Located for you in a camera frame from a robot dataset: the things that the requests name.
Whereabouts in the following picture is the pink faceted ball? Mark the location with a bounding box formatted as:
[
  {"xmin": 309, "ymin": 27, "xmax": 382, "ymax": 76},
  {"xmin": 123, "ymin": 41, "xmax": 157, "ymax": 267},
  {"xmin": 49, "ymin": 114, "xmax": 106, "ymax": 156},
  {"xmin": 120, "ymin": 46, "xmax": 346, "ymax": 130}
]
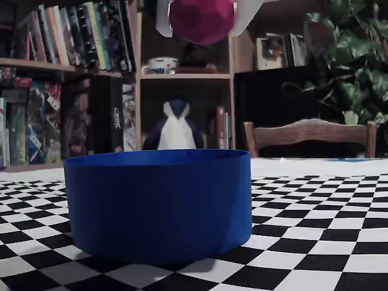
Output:
[{"xmin": 169, "ymin": 0, "xmax": 236, "ymax": 47}]

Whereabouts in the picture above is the thick black book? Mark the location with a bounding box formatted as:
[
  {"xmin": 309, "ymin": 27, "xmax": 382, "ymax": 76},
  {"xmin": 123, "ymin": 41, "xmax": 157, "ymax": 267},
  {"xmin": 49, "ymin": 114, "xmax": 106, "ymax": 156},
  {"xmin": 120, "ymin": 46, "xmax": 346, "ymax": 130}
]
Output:
[{"xmin": 105, "ymin": 0, "xmax": 132, "ymax": 73}]

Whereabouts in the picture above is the teal illustrated game box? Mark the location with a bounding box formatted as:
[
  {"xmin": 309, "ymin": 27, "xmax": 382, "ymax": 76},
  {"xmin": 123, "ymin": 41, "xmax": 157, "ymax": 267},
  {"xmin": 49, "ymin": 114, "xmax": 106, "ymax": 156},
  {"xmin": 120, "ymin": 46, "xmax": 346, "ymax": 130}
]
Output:
[{"xmin": 25, "ymin": 81, "xmax": 64, "ymax": 165}]

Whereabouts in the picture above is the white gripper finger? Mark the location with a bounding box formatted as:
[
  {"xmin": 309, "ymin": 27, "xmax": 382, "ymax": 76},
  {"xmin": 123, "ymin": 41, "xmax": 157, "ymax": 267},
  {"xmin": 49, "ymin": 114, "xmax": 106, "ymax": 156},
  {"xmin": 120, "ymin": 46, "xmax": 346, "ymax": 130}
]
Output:
[{"xmin": 230, "ymin": 0, "xmax": 265, "ymax": 36}]

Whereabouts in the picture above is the dark maroon book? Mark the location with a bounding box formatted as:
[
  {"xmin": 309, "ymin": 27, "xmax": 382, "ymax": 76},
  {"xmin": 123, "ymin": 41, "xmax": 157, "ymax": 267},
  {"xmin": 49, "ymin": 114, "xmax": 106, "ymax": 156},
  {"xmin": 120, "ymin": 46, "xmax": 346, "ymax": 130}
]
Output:
[{"xmin": 13, "ymin": 12, "xmax": 41, "ymax": 62}]

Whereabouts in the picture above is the blue round box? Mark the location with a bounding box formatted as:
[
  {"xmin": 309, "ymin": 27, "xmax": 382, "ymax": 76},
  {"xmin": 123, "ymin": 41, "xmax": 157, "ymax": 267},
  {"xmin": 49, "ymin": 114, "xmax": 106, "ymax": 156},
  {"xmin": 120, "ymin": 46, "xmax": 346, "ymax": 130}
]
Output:
[{"xmin": 64, "ymin": 148, "xmax": 253, "ymax": 266}]

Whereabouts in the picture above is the green game box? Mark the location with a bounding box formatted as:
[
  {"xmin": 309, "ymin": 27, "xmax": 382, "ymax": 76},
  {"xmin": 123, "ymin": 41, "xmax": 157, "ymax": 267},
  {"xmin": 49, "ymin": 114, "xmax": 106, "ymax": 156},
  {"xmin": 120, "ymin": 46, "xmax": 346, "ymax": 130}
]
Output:
[{"xmin": 5, "ymin": 102, "xmax": 28, "ymax": 166}]

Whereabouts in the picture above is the black Crime game box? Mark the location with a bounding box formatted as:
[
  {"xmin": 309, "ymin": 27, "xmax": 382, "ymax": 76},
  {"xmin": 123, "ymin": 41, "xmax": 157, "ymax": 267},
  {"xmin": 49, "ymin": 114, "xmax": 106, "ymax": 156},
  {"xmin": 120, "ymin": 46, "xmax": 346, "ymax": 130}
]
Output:
[{"xmin": 90, "ymin": 76, "xmax": 125, "ymax": 155}]

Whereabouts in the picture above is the checkered print white sheet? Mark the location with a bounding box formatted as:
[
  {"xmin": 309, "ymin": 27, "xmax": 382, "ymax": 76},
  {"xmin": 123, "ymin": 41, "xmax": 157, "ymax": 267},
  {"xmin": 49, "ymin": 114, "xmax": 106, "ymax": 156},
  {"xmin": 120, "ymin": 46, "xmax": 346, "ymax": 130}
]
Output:
[{"xmin": 0, "ymin": 156, "xmax": 388, "ymax": 291}]

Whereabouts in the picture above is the yellow green book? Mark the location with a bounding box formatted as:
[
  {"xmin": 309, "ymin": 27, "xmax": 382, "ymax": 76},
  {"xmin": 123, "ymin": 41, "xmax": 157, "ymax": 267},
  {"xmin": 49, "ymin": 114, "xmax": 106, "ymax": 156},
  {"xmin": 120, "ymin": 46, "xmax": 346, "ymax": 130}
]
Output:
[{"xmin": 83, "ymin": 2, "xmax": 107, "ymax": 71}]

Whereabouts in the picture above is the pale grey book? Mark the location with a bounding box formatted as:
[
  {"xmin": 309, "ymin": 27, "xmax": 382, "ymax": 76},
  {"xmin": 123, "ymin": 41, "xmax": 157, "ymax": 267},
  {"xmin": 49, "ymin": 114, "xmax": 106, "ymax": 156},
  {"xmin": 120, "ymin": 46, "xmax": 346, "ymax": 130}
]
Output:
[{"xmin": 37, "ymin": 4, "xmax": 58, "ymax": 65}]

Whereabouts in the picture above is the white cat face mug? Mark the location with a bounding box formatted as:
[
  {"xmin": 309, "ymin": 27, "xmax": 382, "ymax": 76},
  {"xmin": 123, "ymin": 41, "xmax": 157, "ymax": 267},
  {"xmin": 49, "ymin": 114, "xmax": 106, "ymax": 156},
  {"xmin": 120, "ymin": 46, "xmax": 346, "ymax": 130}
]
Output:
[{"xmin": 141, "ymin": 56, "xmax": 180, "ymax": 76}]

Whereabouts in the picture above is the dark round ornament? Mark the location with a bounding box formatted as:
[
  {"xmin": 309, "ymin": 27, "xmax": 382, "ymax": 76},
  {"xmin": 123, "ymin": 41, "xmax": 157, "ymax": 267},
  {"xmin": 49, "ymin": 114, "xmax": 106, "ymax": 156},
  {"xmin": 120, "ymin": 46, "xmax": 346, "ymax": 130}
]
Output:
[{"xmin": 179, "ymin": 42, "xmax": 213, "ymax": 69}]

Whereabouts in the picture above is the dark purple game box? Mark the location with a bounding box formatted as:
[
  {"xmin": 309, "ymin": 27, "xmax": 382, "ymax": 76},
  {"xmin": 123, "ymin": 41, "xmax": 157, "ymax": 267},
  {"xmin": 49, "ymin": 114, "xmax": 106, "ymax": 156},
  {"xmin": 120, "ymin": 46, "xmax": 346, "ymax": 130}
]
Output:
[{"xmin": 61, "ymin": 79, "xmax": 92, "ymax": 159}]

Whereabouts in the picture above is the wooden bookshelf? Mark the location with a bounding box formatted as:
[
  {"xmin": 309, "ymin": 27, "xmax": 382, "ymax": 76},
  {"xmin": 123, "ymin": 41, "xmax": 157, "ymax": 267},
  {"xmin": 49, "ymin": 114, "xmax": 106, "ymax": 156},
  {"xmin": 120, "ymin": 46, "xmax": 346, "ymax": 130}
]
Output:
[{"xmin": 0, "ymin": 0, "xmax": 307, "ymax": 173}]

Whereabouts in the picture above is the white framed picture box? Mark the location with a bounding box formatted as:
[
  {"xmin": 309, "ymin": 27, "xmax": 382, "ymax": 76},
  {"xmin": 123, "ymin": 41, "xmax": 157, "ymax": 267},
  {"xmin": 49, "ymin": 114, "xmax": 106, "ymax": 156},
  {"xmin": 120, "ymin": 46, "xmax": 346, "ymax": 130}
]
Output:
[{"xmin": 255, "ymin": 34, "xmax": 289, "ymax": 71}]

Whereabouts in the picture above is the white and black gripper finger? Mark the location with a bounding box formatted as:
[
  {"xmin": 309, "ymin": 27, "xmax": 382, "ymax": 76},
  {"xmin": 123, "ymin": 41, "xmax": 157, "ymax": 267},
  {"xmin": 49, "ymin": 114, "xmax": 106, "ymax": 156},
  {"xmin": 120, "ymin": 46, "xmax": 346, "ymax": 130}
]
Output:
[{"xmin": 155, "ymin": 0, "xmax": 174, "ymax": 39}]

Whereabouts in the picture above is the red spine book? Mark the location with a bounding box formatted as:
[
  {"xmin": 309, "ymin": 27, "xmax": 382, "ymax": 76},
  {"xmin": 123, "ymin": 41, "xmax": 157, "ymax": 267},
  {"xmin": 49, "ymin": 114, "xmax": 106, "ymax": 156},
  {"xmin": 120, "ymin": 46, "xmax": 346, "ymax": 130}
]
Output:
[{"xmin": 215, "ymin": 105, "xmax": 227, "ymax": 150}]

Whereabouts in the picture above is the white illustrated game box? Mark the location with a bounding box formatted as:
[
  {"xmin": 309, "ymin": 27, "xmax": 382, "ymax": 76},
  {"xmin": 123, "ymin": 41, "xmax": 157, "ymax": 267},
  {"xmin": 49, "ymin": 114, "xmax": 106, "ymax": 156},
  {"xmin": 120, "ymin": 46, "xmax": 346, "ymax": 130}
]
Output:
[{"xmin": 121, "ymin": 82, "xmax": 138, "ymax": 152}]

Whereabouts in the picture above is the salmon book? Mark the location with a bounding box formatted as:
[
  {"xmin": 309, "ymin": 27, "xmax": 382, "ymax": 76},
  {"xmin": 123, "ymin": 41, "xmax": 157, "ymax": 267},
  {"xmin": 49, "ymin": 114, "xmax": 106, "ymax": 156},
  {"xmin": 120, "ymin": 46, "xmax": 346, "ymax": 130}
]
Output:
[{"xmin": 45, "ymin": 5, "xmax": 71, "ymax": 66}]

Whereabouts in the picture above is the penguin plush toy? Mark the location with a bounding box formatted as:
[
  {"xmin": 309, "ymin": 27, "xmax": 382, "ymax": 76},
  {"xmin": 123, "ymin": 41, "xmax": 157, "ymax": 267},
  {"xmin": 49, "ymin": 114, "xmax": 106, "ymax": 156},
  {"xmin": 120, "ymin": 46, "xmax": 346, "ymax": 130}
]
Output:
[{"xmin": 142, "ymin": 98, "xmax": 205, "ymax": 151}]

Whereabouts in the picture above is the green leafy houseplant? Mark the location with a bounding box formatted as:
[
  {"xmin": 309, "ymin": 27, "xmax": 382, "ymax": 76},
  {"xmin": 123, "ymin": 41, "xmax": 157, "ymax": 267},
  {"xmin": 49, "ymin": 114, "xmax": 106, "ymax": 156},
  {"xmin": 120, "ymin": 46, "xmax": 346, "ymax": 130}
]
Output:
[{"xmin": 299, "ymin": 0, "xmax": 388, "ymax": 125}]

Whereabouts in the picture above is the wooden chair back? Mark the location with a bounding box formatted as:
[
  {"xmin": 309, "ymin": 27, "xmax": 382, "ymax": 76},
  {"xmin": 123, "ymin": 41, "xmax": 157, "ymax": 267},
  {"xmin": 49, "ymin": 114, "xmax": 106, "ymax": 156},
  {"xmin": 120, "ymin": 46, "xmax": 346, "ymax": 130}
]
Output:
[{"xmin": 243, "ymin": 118, "xmax": 377, "ymax": 159}]

